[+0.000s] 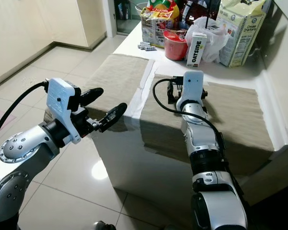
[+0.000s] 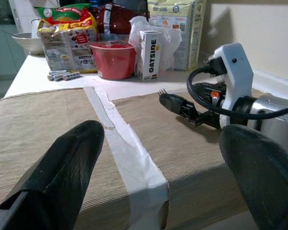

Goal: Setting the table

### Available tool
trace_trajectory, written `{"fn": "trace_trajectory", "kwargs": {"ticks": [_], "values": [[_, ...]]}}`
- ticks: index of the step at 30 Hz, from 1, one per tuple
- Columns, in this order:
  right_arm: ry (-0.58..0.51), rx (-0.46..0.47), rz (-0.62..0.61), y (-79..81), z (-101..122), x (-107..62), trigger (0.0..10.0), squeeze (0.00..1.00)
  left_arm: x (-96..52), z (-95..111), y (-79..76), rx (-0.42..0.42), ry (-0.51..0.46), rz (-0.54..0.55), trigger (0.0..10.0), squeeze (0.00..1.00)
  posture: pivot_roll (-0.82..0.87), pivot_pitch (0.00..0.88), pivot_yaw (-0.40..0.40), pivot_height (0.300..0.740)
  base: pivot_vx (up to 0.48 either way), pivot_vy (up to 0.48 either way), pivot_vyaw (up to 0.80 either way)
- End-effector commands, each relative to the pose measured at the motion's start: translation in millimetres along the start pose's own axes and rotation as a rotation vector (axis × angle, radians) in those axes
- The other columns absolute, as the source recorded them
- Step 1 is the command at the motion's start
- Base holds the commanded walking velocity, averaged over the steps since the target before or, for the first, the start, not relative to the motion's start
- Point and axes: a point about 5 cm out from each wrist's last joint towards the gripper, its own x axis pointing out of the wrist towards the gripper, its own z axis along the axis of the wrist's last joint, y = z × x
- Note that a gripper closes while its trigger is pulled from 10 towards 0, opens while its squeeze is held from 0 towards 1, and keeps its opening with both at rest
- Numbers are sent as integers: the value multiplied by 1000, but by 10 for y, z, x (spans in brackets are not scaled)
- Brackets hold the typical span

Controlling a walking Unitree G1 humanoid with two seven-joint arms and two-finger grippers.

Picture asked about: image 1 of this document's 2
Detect white oat milk carton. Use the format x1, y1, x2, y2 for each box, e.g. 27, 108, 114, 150
186, 33, 208, 68

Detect beige cloth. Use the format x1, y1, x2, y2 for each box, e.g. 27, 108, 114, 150
139, 74, 276, 175
43, 54, 152, 131

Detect beige kitchen cabinet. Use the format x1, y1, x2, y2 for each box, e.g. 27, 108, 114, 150
0, 0, 108, 89

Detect white plastic bag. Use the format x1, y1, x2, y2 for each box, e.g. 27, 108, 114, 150
185, 16, 231, 63

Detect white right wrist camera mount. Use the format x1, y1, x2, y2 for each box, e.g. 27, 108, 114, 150
177, 71, 204, 113

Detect grey robot left foot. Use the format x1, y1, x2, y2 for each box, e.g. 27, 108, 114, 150
94, 220, 118, 230

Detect grey printed carton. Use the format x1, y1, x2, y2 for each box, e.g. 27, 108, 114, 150
139, 17, 166, 48

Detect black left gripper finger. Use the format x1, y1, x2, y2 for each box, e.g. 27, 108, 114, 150
80, 87, 107, 107
97, 102, 129, 133

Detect green white cracker box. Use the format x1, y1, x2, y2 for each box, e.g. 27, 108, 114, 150
218, 0, 272, 68

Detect red noodle cup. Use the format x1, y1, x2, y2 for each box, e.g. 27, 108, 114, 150
163, 30, 189, 61

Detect white kitchen island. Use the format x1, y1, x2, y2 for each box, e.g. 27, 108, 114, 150
91, 19, 288, 207

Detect small grey battery pack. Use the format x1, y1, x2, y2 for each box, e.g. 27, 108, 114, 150
137, 42, 156, 52

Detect dark red snack bag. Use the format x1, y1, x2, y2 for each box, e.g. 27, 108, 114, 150
180, 0, 221, 24

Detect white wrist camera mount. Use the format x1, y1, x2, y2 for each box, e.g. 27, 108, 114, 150
177, 71, 204, 113
46, 78, 82, 144

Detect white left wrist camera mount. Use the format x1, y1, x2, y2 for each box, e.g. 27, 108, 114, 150
46, 78, 82, 144

